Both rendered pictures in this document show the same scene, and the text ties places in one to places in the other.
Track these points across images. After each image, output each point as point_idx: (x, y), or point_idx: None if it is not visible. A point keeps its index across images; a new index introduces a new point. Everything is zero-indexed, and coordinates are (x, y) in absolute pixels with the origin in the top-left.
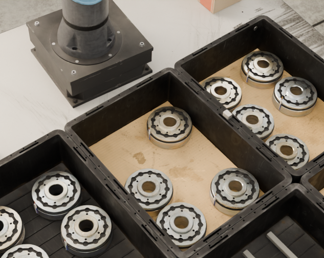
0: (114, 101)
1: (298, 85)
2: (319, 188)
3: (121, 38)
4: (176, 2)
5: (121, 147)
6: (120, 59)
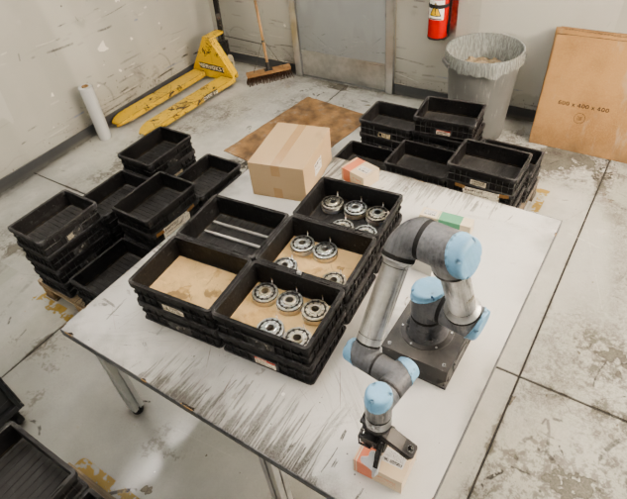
0: (362, 257)
1: (268, 331)
2: None
3: (405, 339)
4: (406, 437)
5: (353, 268)
6: (394, 326)
